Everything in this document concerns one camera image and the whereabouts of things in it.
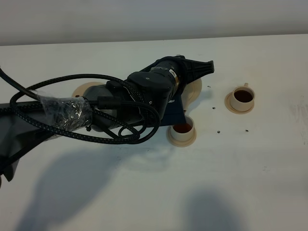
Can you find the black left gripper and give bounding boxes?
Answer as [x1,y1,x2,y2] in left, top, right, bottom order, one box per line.
[127,55,215,118]

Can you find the beige teapot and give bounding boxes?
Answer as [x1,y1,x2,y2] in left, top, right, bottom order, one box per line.
[177,54,203,109]

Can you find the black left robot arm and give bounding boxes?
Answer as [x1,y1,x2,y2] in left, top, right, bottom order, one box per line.
[0,55,215,181]

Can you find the beige teapot saucer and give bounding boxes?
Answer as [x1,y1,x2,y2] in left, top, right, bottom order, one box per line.
[72,82,103,97]

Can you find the far beige cup saucer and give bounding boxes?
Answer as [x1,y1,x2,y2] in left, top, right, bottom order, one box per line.
[224,92,255,115]

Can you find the beige cup saucer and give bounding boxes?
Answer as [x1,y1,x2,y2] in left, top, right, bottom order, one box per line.
[224,92,255,115]
[167,126,197,147]

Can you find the far beige teacup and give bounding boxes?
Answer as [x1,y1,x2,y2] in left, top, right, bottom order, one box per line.
[233,83,255,103]

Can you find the beige teacup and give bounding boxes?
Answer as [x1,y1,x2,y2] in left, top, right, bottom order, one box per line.
[233,83,255,103]
[172,116,194,133]

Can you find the near beige teacup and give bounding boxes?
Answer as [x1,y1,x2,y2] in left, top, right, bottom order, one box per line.
[172,116,194,133]

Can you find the near beige cup saucer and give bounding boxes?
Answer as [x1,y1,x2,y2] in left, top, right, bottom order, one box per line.
[167,126,197,147]

